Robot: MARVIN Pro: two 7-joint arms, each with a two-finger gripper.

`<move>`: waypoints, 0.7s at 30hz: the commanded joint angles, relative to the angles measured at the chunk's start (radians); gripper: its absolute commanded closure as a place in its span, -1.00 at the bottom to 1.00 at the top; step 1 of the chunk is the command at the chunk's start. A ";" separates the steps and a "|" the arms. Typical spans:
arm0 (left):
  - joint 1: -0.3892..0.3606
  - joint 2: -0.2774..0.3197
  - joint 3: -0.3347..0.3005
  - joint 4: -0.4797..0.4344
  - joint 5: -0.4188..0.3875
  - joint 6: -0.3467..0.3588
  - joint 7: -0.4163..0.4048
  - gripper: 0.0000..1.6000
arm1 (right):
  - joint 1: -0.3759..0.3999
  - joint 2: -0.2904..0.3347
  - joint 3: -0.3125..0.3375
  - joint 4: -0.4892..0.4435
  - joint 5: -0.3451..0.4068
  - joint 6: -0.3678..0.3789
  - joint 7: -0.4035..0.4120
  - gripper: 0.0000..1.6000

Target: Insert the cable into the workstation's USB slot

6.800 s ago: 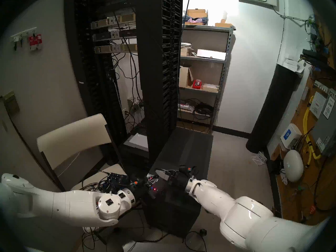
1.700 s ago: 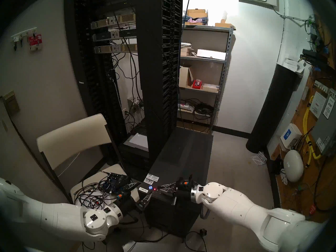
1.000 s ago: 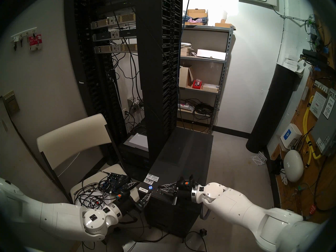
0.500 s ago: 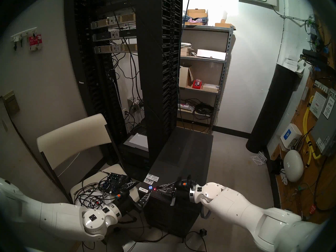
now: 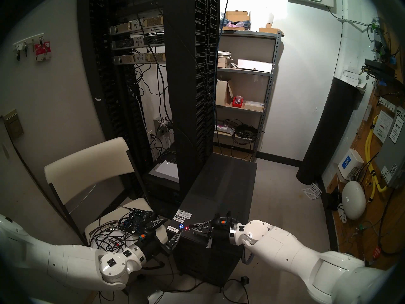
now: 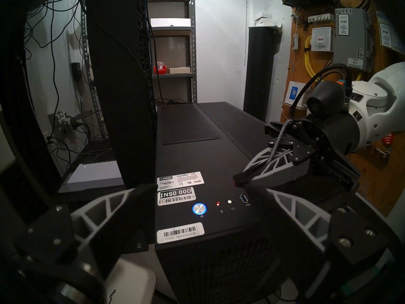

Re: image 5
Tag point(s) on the dark Dell rack server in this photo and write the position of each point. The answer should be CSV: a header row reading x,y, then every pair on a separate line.
x,y
133,43

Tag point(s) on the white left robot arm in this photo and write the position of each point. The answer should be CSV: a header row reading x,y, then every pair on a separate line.
x,y
63,262

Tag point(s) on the small white box stack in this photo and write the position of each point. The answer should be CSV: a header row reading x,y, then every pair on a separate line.
x,y
353,79

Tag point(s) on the black workstation tower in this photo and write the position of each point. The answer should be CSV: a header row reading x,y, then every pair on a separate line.
x,y
221,186

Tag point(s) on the small cardboard box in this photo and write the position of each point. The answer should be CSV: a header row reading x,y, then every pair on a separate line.
x,y
269,30

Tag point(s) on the white flat box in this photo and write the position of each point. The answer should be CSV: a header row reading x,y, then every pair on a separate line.
x,y
254,66

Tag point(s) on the white folding bracket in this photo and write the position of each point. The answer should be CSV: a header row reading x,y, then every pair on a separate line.
x,y
311,191

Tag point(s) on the grey metal shelf unit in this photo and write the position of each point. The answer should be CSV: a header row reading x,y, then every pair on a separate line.
x,y
275,85

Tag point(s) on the black server rack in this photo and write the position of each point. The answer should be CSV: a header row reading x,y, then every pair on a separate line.
x,y
190,85

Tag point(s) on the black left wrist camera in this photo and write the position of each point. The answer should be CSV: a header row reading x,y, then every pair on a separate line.
x,y
148,235

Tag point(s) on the beige wall plate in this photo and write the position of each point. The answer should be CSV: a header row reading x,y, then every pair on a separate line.
x,y
12,123

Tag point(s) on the cream folding chair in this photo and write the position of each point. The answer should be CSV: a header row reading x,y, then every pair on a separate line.
x,y
85,164

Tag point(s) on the red key tag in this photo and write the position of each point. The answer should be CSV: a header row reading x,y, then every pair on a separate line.
x,y
42,51

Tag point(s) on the wall outlet box with plugs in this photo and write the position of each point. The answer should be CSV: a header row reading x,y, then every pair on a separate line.
x,y
163,125

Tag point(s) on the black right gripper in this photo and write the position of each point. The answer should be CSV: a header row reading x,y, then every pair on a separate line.
x,y
221,235

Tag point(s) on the white paper notice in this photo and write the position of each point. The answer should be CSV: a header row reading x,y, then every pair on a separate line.
x,y
383,126

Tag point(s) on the white flat rack device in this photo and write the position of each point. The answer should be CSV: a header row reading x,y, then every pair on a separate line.
x,y
165,170

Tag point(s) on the white key hook rack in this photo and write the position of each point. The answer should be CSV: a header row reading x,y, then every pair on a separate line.
x,y
22,45

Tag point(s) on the white patch block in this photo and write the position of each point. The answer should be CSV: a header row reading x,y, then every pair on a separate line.
x,y
386,104

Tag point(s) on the black circuit board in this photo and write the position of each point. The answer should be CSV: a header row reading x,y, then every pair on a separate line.
x,y
139,218

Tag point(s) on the gold-fronted rack server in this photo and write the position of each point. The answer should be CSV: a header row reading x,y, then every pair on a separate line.
x,y
139,58
136,25

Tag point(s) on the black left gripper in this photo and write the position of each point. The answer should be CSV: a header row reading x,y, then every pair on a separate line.
x,y
155,248

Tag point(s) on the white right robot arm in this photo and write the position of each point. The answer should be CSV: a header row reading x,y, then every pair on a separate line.
x,y
300,265

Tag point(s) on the white box blue label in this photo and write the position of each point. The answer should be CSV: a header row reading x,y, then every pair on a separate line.
x,y
350,163

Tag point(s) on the grey telecom wall box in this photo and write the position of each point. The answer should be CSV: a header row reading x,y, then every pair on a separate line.
x,y
392,154

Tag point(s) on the small red box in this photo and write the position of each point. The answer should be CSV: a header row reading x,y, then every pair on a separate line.
x,y
237,102

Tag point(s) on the tan flat box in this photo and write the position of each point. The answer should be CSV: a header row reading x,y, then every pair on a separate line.
x,y
253,105

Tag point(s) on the open cardboard box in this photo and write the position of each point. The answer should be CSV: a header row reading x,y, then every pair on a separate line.
x,y
222,94

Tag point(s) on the white oval router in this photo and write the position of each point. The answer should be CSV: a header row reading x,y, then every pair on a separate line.
x,y
353,200

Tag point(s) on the large cardboard box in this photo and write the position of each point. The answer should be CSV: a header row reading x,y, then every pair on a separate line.
x,y
237,16

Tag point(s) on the tall black cylinder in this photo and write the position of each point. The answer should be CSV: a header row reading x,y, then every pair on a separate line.
x,y
327,129

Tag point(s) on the black wall router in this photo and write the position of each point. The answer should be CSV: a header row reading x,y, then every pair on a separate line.
x,y
379,69

